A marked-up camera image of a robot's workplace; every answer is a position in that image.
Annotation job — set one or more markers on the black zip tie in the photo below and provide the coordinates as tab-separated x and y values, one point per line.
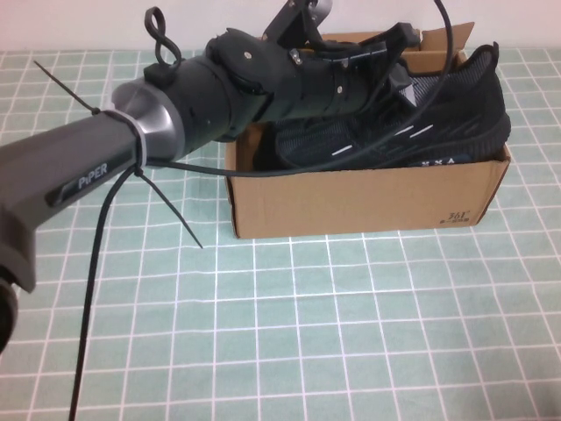
66	85
175	210

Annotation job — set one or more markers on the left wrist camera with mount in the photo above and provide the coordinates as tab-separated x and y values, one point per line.
302	17

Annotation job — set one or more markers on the black sneaker with lace bow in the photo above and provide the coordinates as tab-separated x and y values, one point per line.
460	127

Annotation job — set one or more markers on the brown cardboard shoe box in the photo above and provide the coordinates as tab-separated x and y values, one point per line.
350	201

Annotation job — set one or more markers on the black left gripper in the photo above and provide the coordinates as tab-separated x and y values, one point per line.
320	87

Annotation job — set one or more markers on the green white checked tablecloth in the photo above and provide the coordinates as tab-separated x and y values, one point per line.
350	329

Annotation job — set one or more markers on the white zip tie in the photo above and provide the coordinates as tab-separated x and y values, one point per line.
138	140

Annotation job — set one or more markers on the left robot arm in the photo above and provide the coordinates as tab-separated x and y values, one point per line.
87	149

